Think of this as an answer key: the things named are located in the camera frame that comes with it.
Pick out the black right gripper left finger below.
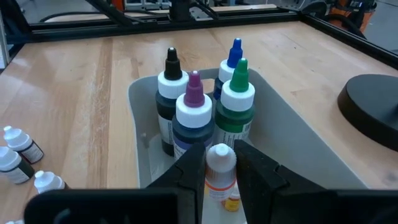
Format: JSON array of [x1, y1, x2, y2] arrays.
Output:
[[24, 142, 206, 224]]

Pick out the small orange-labelled coloring bottle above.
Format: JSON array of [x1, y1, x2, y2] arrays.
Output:
[[204, 142, 239, 202]]

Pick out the grey plastic caddy bin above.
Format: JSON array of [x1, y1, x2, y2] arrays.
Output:
[[127, 67, 369, 224]]

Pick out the large black-capped coloring bottle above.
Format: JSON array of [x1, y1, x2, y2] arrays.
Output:
[[155, 47, 190, 157]]

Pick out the small yellow coloring bottle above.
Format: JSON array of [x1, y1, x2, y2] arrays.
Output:
[[221, 186, 242, 213]]

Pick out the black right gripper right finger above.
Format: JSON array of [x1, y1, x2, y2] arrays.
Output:
[[233, 139, 398, 224]]

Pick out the white globe table lamp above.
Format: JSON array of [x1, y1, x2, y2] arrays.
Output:
[[337, 73, 398, 153]]

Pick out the large purple-capped coloring bottle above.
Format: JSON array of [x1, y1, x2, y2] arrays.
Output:
[[172, 70, 215, 161]]

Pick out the small dark red coloring bottle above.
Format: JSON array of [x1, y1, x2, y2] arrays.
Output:
[[2, 125, 45, 165]]

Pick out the large blue-capped coloring bottle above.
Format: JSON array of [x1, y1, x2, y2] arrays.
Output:
[[213, 37, 244, 102]]

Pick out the large green-capped coloring bottle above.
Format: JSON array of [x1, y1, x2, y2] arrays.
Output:
[[214, 58, 256, 149]]

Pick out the black aluminium table frame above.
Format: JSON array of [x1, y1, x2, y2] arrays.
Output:
[[0, 0, 398, 71]]

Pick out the orange machine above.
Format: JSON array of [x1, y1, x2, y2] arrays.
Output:
[[328, 0, 379, 34]]

